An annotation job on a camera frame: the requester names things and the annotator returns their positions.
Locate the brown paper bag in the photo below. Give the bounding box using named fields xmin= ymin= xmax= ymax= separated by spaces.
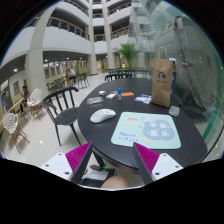
xmin=151 ymin=47 xmax=176 ymax=107

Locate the white computer mouse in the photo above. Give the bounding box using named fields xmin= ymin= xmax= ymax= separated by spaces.
xmin=90 ymin=109 xmax=116 ymax=123

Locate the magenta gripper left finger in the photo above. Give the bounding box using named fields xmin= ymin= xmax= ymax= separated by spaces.
xmin=41 ymin=141 xmax=94 ymax=185

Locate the round black table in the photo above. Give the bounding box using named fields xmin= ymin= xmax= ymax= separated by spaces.
xmin=76 ymin=77 xmax=209 ymax=172

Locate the small blue-capped bottle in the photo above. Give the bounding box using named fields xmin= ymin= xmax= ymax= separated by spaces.
xmin=117 ymin=88 xmax=122 ymax=100

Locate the small white eraser box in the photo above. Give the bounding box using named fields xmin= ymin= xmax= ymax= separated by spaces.
xmin=99 ymin=91 xmax=106 ymax=96

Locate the black chair behind table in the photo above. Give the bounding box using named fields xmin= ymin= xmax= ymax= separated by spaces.
xmin=104 ymin=74 xmax=132 ymax=81

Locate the clear plastic packet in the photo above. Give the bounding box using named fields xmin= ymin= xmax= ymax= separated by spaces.
xmin=87 ymin=96 xmax=104 ymax=105

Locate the seated person in white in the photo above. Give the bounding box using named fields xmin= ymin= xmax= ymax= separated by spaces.
xmin=68 ymin=69 xmax=77 ymax=84

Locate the small grey plastic pouch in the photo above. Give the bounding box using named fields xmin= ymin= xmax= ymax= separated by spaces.
xmin=168 ymin=106 xmax=180 ymax=117

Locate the light green mouse pad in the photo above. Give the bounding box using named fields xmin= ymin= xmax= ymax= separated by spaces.
xmin=111 ymin=112 xmax=181 ymax=150

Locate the white lattice chair far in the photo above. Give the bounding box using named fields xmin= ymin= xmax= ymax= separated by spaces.
xmin=27 ymin=88 xmax=44 ymax=115

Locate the orange sticky note pad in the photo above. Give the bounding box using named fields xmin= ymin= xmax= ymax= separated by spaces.
xmin=121 ymin=92 xmax=134 ymax=97

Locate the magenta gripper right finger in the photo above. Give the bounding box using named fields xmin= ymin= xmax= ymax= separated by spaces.
xmin=132 ymin=141 xmax=184 ymax=186

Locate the potted green palm plant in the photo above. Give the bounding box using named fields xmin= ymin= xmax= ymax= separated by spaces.
xmin=115 ymin=43 xmax=139 ymax=67

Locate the black slatted chair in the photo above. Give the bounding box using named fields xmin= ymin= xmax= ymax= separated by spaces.
xmin=42 ymin=86 xmax=80 ymax=143

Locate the white lattice chair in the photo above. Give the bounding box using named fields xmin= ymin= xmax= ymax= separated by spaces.
xmin=27 ymin=88 xmax=44 ymax=115
xmin=3 ymin=113 xmax=29 ymax=148

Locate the white lattice chair near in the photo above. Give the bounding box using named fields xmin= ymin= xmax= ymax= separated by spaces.
xmin=3 ymin=113 xmax=29 ymax=148

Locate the person's knee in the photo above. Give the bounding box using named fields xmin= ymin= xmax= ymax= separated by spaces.
xmin=102 ymin=176 xmax=129 ymax=189

